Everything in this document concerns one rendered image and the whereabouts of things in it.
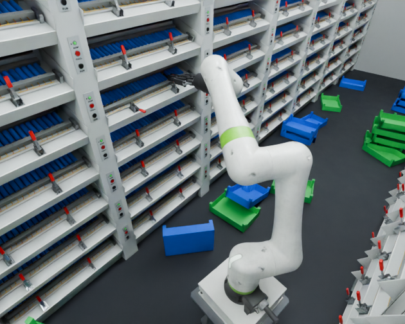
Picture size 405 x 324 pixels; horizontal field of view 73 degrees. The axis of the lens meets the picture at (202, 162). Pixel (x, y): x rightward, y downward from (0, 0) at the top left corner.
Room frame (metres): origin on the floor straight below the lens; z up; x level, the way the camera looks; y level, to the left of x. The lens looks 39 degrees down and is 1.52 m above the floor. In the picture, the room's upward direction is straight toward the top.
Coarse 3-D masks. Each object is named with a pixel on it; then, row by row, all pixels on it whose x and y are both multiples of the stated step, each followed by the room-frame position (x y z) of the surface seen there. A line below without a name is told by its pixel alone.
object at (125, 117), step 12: (192, 72) 1.51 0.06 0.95; (144, 96) 1.25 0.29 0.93; (156, 96) 1.27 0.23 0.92; (168, 96) 1.29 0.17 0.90; (180, 96) 1.35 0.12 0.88; (120, 108) 1.13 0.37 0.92; (144, 108) 1.17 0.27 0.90; (156, 108) 1.23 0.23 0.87; (108, 120) 1.00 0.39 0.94; (120, 120) 1.06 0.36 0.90; (132, 120) 1.12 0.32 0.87
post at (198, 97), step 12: (204, 12) 1.49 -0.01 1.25; (192, 24) 1.51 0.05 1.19; (204, 24) 1.49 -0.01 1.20; (204, 36) 1.49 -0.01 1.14; (204, 48) 1.49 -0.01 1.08; (192, 60) 1.51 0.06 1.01; (192, 96) 1.51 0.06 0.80; (204, 108) 1.49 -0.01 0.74; (204, 180) 1.50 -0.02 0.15; (204, 192) 1.50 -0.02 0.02
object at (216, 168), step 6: (222, 156) 1.77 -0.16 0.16; (210, 162) 1.69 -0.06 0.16; (216, 162) 1.70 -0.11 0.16; (222, 162) 1.74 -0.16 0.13; (210, 168) 1.65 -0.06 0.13; (216, 168) 1.66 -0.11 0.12; (222, 168) 1.67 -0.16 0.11; (210, 174) 1.59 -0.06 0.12; (216, 174) 1.61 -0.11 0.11; (210, 180) 1.57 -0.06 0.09
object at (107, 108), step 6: (186, 72) 1.49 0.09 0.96; (162, 84) 1.34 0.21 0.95; (168, 84) 1.38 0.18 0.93; (144, 90) 1.26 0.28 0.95; (150, 90) 1.27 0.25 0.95; (156, 90) 1.30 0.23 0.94; (162, 90) 1.32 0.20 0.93; (132, 96) 1.20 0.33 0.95; (138, 96) 1.22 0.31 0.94; (114, 102) 1.13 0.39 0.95; (120, 102) 1.14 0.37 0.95; (126, 102) 1.16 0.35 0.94; (108, 108) 1.08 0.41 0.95; (114, 108) 1.11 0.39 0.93
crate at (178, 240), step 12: (168, 228) 1.02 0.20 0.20; (180, 228) 1.02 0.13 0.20; (192, 228) 1.02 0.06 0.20; (204, 228) 1.02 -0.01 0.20; (168, 240) 0.97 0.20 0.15; (180, 240) 0.98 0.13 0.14; (192, 240) 0.99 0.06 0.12; (204, 240) 1.00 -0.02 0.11; (168, 252) 0.97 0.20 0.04; (180, 252) 0.98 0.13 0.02; (192, 252) 0.99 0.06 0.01
